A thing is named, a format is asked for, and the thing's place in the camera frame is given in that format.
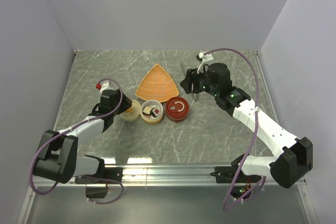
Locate metal tongs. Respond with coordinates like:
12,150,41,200
180,60,203,101

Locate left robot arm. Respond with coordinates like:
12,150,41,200
31,89,132,184

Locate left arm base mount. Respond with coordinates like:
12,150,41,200
75,167,124,205

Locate cream lid with orange handle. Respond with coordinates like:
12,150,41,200
120,100,141,122

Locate red lid with white handle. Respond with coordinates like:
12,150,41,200
165,97,190,117

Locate sushi roll red centre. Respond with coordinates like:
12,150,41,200
150,106,161,118

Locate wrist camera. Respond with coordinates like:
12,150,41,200
196,52,214,64
96,79,114,94

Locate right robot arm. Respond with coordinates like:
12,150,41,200
180,63,313,188

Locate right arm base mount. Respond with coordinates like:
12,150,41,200
210,166,261,199

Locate aluminium front rail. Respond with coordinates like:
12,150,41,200
28,163,307,187

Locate sushi roll green centre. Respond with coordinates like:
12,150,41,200
142,105,152,115

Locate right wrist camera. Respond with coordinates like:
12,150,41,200
196,52,214,64

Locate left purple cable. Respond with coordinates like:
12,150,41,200
28,78,124,206

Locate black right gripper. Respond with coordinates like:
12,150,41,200
180,64,219,97

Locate woven bamboo tray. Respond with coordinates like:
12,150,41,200
135,63,179,103

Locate red bowl silver inside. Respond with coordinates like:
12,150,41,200
166,114,187,122

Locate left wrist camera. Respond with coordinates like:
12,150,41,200
96,79,114,94

